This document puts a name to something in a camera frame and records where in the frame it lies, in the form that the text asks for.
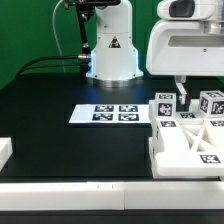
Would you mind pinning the white chair seat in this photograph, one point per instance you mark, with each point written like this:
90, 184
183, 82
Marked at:
153, 140

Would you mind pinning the white tag base sheet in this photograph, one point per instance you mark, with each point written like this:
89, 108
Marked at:
110, 113

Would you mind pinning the white left wall block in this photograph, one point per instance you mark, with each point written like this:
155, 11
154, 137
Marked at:
5, 150

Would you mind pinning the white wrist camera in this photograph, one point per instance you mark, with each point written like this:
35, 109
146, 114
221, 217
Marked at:
202, 10

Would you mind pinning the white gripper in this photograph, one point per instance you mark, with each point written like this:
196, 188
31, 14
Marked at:
183, 48

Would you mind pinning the white chair back frame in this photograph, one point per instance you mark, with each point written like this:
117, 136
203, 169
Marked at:
190, 146

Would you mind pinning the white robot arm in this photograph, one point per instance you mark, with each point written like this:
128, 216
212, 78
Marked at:
114, 60

